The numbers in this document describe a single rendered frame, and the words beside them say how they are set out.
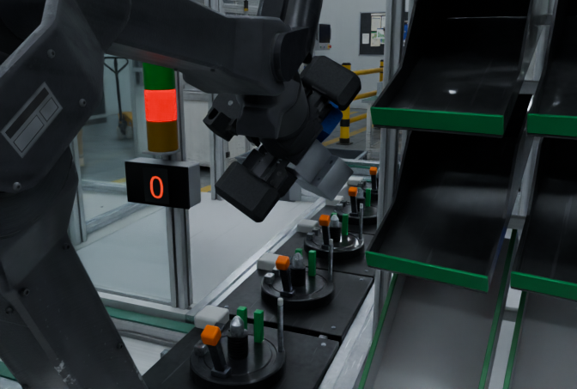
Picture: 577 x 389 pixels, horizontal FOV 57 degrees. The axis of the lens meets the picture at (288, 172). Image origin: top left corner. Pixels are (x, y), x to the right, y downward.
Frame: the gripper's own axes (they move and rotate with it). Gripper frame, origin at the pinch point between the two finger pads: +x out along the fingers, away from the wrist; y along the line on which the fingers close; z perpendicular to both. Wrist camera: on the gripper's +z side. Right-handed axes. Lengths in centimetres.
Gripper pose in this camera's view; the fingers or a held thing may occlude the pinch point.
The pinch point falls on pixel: (295, 152)
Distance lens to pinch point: 61.1
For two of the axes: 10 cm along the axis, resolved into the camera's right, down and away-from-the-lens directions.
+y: -5.9, 7.9, -1.5
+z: -7.9, -5.4, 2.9
